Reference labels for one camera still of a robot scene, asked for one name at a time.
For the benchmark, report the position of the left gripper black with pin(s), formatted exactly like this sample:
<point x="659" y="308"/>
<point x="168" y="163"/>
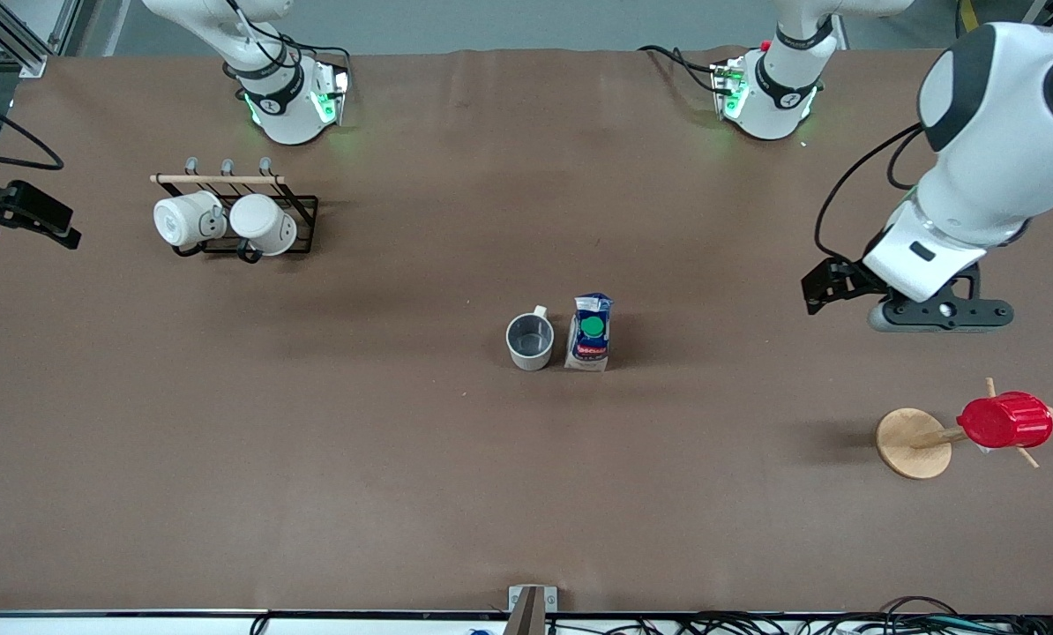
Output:
<point x="847" y="276"/>

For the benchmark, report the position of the blue white milk carton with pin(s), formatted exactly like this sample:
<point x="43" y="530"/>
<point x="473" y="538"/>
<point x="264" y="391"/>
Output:
<point x="591" y="339"/>

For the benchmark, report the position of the cream mug grey interior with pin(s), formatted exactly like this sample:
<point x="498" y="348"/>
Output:
<point x="529" y="353"/>

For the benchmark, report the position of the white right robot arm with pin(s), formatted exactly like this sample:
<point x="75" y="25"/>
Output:
<point x="284" y="110"/>

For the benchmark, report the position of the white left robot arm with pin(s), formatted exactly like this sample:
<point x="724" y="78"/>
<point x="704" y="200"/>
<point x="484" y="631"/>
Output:
<point x="1003" y="132"/>

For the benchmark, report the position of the red plastic cup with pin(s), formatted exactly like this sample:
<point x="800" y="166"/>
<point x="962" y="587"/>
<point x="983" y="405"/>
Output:
<point x="1007" y="421"/>

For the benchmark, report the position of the white ceramic mug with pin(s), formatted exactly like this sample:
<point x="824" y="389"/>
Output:
<point x="262" y="222"/>
<point x="182" y="220"/>

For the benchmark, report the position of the wooden mug tree stand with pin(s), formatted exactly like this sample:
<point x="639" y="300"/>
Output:
<point x="910" y="445"/>

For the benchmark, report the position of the table cover sheet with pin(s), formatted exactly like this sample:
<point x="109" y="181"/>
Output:
<point x="526" y="220"/>

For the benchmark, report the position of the aluminium frame profile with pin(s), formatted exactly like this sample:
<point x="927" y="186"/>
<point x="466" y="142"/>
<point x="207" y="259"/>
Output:
<point x="15" y="44"/>

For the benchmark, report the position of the grey metal camera bracket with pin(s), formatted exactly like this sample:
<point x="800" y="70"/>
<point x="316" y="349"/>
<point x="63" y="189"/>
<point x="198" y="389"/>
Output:
<point x="531" y="608"/>

